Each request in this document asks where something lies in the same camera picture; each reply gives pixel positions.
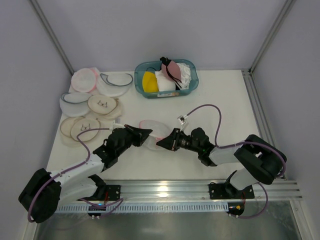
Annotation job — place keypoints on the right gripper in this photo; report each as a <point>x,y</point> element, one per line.
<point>175,139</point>

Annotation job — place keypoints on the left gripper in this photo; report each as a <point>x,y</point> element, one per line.
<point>133,136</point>

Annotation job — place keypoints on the pink-trimmed mesh laundry bag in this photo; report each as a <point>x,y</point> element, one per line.
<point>159,132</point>

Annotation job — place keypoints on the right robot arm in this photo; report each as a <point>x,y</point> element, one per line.
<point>261,162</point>

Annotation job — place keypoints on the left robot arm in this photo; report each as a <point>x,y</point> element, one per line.
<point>47,190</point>

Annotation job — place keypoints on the beige laundry bag upper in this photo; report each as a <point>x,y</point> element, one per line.
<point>105,108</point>

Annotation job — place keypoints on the beige laundry bag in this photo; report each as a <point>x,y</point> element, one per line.
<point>72,126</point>
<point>105,108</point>

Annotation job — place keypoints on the yellow bra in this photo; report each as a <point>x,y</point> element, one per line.
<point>149,82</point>

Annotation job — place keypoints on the grey-trimmed open laundry bag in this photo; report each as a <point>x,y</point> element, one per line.
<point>113,84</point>

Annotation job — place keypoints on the white lace bra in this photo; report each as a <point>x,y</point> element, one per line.
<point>185,76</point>

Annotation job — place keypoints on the pink and black bra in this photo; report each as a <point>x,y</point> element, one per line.
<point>170,69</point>

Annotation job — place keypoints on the beige laundry bag lower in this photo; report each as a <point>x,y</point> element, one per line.
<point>72,126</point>

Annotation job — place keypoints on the grey-trimmed folded laundry bag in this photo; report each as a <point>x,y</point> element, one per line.
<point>74,104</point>

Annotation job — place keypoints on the pink-trimmed laundry bag stack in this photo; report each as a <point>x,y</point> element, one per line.
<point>85,80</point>

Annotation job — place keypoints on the teal plastic basket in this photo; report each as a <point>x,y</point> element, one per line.
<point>151,67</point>

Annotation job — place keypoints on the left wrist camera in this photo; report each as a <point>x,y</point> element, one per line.
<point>117,123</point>

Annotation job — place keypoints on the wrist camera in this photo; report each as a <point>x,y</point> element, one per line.
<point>182,119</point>
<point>117,123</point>

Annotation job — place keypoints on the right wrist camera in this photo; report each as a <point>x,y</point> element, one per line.
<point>182,119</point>

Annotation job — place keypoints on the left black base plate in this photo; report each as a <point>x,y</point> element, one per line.
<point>106,193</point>

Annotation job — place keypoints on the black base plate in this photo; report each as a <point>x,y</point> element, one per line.
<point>106,193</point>
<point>225,191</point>

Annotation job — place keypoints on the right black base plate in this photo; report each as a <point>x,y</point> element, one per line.
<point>225,191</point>

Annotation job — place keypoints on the slotted cable duct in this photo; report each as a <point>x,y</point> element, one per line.
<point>148,207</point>

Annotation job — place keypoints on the right aluminium side rail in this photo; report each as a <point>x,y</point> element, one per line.
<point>257,108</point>

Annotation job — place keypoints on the aluminium front rail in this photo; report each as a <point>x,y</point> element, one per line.
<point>198,190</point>

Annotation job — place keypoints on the left aluminium corner post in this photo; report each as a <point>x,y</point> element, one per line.
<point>51,34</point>

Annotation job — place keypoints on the aluminium corner post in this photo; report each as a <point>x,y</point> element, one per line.
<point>51,34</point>
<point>272,33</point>

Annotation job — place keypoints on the right aluminium corner post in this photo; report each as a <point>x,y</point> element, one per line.
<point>272,33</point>

